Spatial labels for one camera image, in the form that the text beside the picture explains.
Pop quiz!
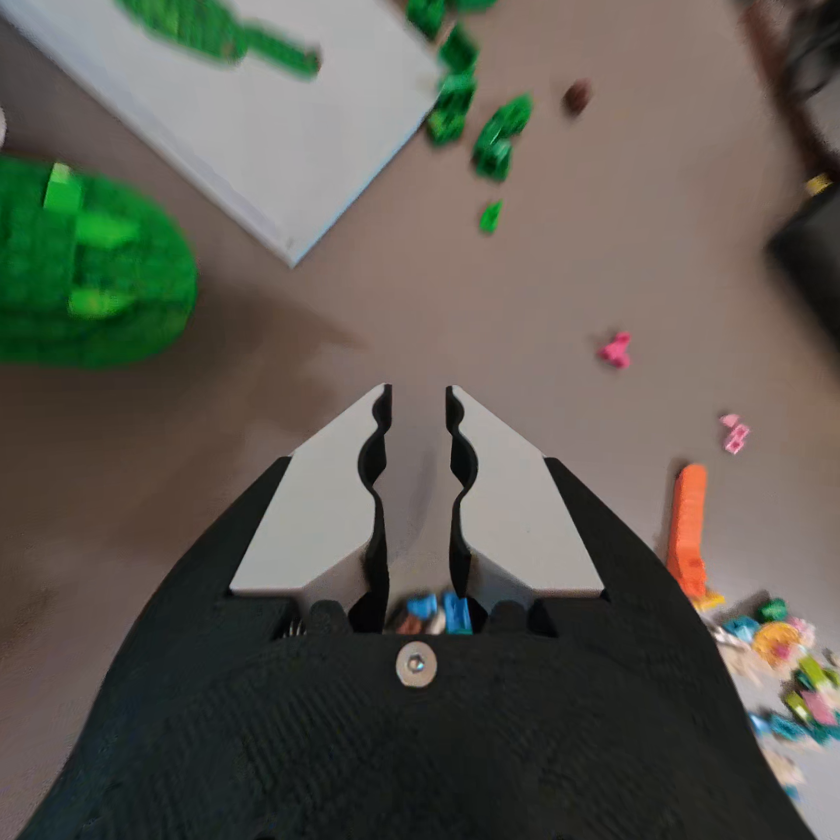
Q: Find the green brick leaf build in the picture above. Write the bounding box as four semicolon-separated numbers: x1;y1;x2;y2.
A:
0;154;200;370

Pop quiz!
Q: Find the light pink small brick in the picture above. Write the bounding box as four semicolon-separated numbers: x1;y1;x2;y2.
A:
718;412;752;456

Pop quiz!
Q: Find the cluster of small green bricks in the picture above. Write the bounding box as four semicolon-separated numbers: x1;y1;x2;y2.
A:
403;0;534;236

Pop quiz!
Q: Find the magenta small brick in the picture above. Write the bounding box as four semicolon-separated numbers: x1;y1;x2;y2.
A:
596;331;635;370

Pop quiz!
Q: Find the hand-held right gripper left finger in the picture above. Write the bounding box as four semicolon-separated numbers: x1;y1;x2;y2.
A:
228;384;395;634

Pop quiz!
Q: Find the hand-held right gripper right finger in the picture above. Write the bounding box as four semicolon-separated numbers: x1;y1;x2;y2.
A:
445;386;605;632

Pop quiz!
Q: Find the white instruction booklet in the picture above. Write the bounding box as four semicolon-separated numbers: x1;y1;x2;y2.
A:
0;0;442;270

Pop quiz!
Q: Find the pile of colourful bricks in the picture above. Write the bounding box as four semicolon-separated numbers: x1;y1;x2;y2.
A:
387;591;840;808

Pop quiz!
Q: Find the orange brick separator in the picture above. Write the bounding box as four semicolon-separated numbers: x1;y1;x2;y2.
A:
666;462;710;599

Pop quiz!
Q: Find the grey desk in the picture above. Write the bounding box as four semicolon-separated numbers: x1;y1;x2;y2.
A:
0;0;840;840

